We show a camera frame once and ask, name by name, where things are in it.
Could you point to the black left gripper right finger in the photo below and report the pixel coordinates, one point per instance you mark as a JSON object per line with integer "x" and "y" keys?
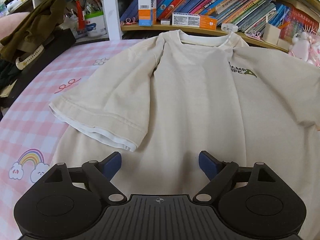
{"x": 252, "y": 201}

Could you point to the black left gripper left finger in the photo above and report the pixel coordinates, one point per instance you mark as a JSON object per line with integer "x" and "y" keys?
{"x": 64, "y": 202}

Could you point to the cream t-shirt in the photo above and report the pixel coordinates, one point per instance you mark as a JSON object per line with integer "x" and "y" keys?
{"x": 165, "y": 99}

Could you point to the pink checkered tablecloth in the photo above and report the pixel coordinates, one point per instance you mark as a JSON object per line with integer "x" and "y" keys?
{"x": 30, "y": 132}

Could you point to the pink plush toy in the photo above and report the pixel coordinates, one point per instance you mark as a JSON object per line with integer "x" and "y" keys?
{"x": 305, "y": 46}

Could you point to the small beige box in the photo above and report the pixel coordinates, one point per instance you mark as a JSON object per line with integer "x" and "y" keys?
{"x": 271, "y": 34}

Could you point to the red tassel ornament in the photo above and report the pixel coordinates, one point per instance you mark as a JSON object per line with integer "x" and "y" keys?
{"x": 81, "y": 21}

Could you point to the olive green garment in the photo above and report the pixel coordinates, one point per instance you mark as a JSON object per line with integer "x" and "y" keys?
{"x": 35, "y": 28}

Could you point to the white wipes canister green lid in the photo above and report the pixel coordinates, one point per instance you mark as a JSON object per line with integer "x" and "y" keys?
{"x": 95, "y": 24}

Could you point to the wooden bookshelf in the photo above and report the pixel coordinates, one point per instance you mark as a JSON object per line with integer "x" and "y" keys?
{"x": 303, "y": 14}

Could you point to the white orange box lying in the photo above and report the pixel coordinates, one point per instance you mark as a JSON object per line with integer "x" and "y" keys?
{"x": 194, "y": 20}

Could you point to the row of colourful books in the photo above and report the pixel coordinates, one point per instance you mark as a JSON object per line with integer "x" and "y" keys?
{"x": 248, "y": 16}

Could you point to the white orange toothpaste box upright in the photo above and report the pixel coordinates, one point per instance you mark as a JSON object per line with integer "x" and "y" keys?
{"x": 147, "y": 4}

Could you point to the white shelf post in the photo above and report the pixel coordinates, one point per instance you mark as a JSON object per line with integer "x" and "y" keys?
{"x": 111, "y": 15}

